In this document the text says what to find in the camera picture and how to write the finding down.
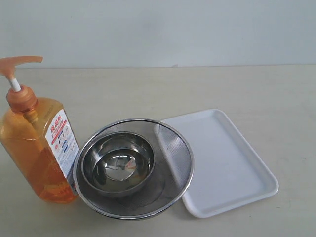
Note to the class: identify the orange pump soap bottle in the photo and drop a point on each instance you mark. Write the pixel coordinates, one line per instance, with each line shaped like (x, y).
(36, 133)

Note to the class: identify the small stainless steel bowl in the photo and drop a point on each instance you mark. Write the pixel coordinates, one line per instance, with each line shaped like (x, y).
(118, 164)

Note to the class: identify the steel mesh colander basket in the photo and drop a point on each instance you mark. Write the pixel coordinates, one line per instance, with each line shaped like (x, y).
(169, 180)

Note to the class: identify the white rectangular plastic tray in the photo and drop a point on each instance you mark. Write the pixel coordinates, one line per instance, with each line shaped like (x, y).
(228, 173)

